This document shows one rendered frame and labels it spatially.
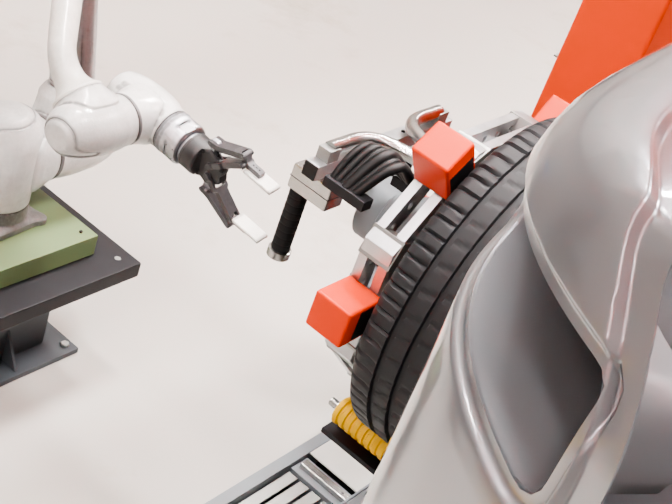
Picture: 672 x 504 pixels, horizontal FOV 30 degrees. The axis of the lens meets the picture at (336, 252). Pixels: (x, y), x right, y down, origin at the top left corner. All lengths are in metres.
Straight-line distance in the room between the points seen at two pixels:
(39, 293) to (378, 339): 1.02
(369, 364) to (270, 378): 1.21
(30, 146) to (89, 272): 0.33
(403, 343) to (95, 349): 1.32
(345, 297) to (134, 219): 1.70
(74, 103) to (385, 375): 0.77
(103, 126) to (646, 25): 1.02
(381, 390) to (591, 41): 0.85
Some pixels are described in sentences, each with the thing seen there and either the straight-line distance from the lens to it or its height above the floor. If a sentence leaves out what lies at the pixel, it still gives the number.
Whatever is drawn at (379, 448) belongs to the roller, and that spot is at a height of 0.52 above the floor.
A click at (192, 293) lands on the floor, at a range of 3.41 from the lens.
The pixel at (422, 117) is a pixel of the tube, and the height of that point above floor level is 1.01.
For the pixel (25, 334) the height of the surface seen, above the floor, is 0.07.
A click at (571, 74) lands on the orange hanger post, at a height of 1.11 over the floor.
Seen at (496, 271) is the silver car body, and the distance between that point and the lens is 1.11.
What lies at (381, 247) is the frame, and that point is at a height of 0.96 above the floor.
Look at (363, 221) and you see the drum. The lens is 2.29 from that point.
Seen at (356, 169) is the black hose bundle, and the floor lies 1.01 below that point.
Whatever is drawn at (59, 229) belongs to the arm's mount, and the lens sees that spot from 2.90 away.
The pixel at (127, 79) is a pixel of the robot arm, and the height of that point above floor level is 0.86.
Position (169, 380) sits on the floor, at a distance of 3.12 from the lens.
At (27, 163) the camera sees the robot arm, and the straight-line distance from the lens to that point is 2.75.
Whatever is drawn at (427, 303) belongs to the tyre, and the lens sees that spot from 1.94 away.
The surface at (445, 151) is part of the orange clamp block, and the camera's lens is 1.97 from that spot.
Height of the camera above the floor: 2.00
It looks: 32 degrees down
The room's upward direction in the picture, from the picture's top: 21 degrees clockwise
